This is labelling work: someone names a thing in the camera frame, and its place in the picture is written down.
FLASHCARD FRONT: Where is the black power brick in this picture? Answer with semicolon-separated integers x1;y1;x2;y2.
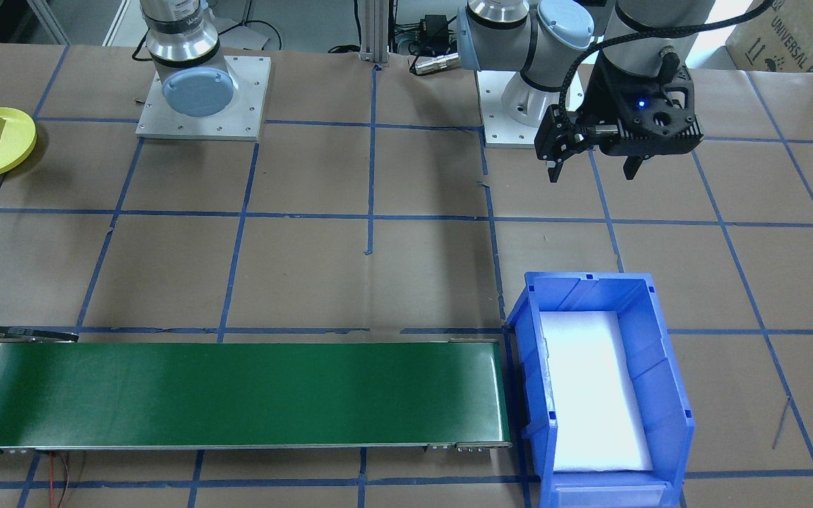
421;14;450;44

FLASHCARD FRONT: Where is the brown cardboard box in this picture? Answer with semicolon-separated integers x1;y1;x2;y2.
724;0;813;75

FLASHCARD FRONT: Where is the blue plastic storage bin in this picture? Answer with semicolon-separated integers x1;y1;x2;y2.
504;272;698;508

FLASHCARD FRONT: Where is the white foam bin liner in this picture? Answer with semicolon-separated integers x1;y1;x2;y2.
539;309;656;473

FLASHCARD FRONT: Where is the green belt conveyor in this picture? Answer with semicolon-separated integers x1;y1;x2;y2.
0;325;513;456

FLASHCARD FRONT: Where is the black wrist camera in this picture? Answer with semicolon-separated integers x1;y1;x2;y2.
594;46;704;157

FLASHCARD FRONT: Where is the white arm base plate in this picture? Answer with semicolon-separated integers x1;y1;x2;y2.
135;55;272;142
477;67;594;149

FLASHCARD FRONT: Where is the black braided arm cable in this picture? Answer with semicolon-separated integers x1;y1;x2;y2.
558;0;778;114

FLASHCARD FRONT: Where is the V-shaped metal bar frame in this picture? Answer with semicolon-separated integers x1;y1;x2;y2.
0;0;70;47

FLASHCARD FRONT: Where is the silver cylindrical cable connector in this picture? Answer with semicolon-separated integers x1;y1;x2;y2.
410;53;461;75

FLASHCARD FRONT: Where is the aluminium frame post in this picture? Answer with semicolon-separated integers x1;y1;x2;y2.
359;0;390;66

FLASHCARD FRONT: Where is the black looped cable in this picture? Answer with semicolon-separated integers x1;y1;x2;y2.
215;18;284;52

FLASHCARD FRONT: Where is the red conveyor power wire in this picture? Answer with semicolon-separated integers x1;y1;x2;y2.
45;452;72;508

